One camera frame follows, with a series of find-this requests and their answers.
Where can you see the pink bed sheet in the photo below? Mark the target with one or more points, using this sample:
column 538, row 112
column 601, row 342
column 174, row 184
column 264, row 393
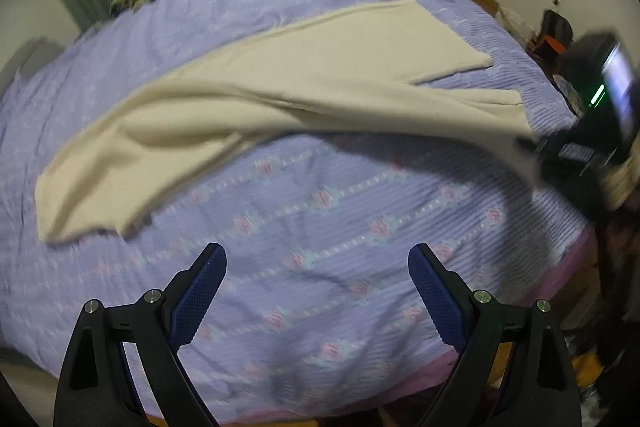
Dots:
column 575, row 259

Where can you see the orange item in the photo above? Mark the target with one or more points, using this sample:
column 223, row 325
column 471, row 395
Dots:
column 552, row 43

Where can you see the cream pants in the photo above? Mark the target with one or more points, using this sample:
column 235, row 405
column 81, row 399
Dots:
column 250, row 77

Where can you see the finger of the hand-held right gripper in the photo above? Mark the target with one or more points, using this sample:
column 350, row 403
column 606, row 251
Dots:
column 546, row 171
column 530, row 143

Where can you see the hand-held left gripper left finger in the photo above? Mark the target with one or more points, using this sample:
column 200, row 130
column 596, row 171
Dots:
column 197, row 294

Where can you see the black chair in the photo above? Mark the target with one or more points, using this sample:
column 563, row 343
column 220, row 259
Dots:
column 556, row 24

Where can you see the white cloth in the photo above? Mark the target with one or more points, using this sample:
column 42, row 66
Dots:
column 511, row 21

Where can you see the purple floral blanket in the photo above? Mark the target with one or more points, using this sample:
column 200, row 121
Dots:
column 310, row 227

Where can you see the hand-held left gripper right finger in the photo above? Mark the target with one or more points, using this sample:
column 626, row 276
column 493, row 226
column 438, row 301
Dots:
column 437, row 294

